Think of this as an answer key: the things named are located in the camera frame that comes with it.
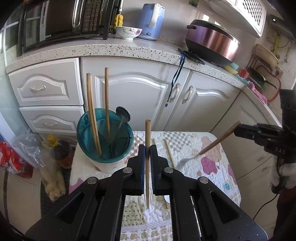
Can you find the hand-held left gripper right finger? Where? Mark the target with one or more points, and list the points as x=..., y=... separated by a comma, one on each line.
x=153, y=160

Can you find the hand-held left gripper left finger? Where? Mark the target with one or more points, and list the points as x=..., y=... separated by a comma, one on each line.
x=142, y=160

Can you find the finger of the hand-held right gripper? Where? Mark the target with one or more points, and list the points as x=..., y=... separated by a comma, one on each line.
x=242, y=134
x=248, y=127

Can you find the wooden chopstick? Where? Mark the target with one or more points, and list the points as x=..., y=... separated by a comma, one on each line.
x=94, y=109
x=107, y=102
x=168, y=151
x=148, y=132

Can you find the metal spoon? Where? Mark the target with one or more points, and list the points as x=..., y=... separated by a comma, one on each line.
x=123, y=114

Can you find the teal and white utensil holder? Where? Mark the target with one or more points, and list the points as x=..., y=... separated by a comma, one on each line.
x=85, y=146

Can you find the person's right forearm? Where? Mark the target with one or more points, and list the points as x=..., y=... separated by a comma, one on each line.
x=285, y=208

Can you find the person's right hand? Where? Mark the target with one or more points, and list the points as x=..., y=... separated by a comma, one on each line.
x=286, y=176

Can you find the white corner cabinet door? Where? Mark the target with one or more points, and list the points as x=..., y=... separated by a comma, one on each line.
x=242, y=150

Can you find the pink cloth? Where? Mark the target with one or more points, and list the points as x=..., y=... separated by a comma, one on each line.
x=257, y=92

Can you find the black dish rack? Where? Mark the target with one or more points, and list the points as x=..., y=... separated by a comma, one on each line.
x=256, y=74

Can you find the quilted patchwork cloth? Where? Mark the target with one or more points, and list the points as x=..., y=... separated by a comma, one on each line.
x=208, y=185

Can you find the yellow and teal sponge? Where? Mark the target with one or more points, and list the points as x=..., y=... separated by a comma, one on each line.
x=231, y=68

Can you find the wide white cabinet door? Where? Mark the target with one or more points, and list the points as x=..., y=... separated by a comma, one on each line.
x=138, y=92

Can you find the cream plate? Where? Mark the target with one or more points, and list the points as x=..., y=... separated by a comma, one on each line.
x=266, y=54

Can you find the dark oil bottle yellow cap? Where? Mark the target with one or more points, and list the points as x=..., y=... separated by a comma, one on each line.
x=61, y=153

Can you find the white drawer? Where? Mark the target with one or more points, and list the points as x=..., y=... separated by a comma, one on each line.
x=64, y=115
x=53, y=76

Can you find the black phone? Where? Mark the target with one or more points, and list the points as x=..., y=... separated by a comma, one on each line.
x=192, y=56

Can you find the clear plastic bag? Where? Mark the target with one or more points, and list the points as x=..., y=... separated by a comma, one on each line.
x=53, y=183

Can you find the purple rice cooker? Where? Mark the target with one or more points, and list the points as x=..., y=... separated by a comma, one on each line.
x=212, y=41

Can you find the white range hood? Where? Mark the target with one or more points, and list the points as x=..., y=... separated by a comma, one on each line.
x=245, y=14

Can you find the speckled stone countertop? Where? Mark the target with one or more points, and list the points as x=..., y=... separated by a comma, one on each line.
x=92, y=47

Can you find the floral ceramic bowl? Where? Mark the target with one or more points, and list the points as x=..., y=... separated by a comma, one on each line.
x=128, y=32

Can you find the red plastic bag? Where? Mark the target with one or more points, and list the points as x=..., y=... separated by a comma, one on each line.
x=11, y=160

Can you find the blue electric kettle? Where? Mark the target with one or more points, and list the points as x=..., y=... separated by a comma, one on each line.
x=150, y=20

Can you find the yellow dish brush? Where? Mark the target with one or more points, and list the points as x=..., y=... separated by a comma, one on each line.
x=118, y=20

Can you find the black microwave oven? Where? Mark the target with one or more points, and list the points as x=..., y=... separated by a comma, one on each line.
x=64, y=20

